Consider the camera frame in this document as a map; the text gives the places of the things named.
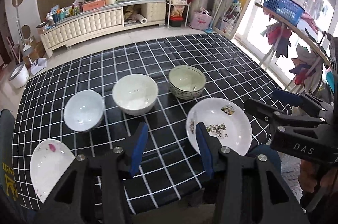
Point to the dark green cushioned chair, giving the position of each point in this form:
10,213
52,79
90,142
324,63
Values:
11,210

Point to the person's right hand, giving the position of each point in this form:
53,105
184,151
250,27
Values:
307,178

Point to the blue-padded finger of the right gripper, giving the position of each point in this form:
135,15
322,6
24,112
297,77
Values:
262,111
300,100

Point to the light blue ceramic bowl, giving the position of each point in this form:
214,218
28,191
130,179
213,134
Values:
84,111

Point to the blue plastic basket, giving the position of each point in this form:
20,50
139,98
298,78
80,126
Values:
287,9

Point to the large white ceramic bowl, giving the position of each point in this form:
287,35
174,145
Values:
135,94

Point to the black white grid tablecloth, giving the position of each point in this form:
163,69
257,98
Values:
171,169

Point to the paper towel roll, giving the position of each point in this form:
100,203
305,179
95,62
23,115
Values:
141,19

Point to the white plate pink flower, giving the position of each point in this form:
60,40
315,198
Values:
49,161

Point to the clothes drying rack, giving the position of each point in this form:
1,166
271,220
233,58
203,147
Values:
310,60

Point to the green patterned ceramic bowl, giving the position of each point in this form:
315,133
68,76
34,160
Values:
186,82

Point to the white floral plate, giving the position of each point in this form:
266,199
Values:
223,120

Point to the white plastic bin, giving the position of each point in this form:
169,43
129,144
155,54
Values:
19,76

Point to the pink box on cabinet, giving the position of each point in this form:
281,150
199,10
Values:
92,5

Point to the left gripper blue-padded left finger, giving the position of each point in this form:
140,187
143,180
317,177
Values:
72,198

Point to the pink gift bag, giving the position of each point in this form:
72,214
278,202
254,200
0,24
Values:
201,20

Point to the cream tufted tv cabinet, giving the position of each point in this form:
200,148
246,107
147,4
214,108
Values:
103,21

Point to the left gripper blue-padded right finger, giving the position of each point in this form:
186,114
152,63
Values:
245,189

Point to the blue trouser leg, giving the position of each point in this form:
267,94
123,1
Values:
271,154

